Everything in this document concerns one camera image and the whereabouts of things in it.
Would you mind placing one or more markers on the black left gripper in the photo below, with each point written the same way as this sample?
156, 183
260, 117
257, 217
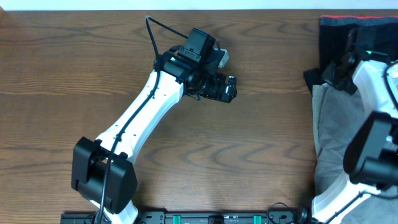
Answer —
216, 93

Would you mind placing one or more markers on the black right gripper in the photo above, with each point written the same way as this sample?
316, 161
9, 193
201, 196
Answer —
328, 76

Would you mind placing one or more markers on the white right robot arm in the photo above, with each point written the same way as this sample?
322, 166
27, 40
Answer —
370, 160

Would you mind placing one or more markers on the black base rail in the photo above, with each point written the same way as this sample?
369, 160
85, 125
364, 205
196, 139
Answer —
162, 217

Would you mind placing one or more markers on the black garment red waistband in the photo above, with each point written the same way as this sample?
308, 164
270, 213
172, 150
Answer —
370, 37

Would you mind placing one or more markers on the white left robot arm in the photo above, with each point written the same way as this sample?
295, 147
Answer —
103, 169

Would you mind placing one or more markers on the grey shorts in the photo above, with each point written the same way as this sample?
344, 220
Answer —
337, 116

